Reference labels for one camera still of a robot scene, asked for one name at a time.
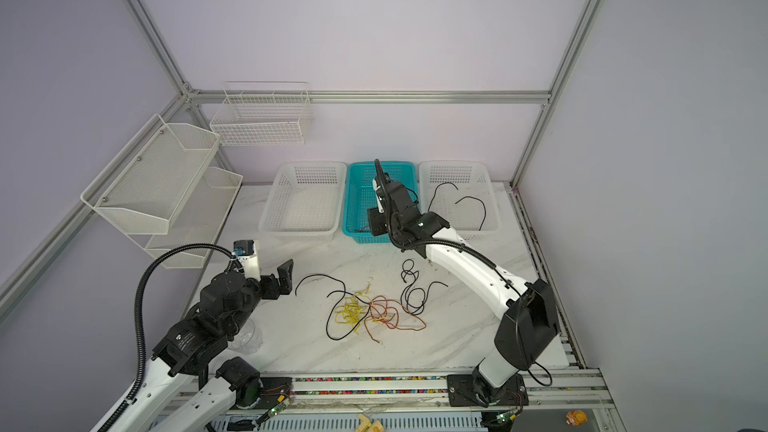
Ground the short black cable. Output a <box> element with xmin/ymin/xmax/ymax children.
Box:
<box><xmin>427</xmin><ymin>181</ymin><xmax>488</xmax><ymax>233</ymax></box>

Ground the red cable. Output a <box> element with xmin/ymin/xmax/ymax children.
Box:
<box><xmin>362</xmin><ymin>295</ymin><xmax>428</xmax><ymax>344</ymax></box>

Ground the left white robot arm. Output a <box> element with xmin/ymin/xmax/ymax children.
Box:
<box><xmin>94</xmin><ymin>240</ymin><xmax>294</xmax><ymax>431</ymax></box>

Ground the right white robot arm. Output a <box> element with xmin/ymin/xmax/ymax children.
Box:
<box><xmin>368</xmin><ymin>159</ymin><xmax>560</xmax><ymax>407</ymax></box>

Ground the teal plastic basket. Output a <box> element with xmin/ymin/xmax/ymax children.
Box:
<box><xmin>342</xmin><ymin>161</ymin><xmax>420</xmax><ymax>244</ymax></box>

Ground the right white plastic basket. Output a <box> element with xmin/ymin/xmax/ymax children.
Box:
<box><xmin>418</xmin><ymin>161</ymin><xmax>501</xmax><ymax>240</ymax></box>

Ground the white plastic basket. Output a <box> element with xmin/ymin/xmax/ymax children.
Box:
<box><xmin>259</xmin><ymin>161</ymin><xmax>347</xmax><ymax>241</ymax></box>
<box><xmin>418</xmin><ymin>161</ymin><xmax>501</xmax><ymax>240</ymax></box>

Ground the left white plastic basket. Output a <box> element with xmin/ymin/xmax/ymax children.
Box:
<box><xmin>259</xmin><ymin>161</ymin><xmax>347</xmax><ymax>241</ymax></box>

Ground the white two-tier mesh shelf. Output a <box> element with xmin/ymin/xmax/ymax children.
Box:
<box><xmin>80</xmin><ymin>115</ymin><xmax>242</xmax><ymax>259</ymax></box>

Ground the yellow object at front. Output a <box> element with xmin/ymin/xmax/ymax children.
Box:
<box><xmin>355</xmin><ymin>414</ymin><xmax>386</xmax><ymax>432</ymax></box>

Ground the orange round object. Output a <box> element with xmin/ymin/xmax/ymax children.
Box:
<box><xmin>566</xmin><ymin>410</ymin><xmax>588</xmax><ymax>427</ymax></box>

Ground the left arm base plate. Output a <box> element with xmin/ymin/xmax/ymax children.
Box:
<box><xmin>212</xmin><ymin>376</ymin><xmax>293</xmax><ymax>411</ymax></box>

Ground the white wire wall basket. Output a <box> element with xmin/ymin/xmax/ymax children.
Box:
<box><xmin>210</xmin><ymin>81</ymin><xmax>314</xmax><ymax>147</ymax></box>

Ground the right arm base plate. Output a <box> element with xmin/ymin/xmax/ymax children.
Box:
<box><xmin>446</xmin><ymin>374</ymin><xmax>529</xmax><ymax>408</ymax></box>

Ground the aluminium front rail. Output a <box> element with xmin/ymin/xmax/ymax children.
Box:
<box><xmin>127</xmin><ymin>368</ymin><xmax>616</xmax><ymax>417</ymax></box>

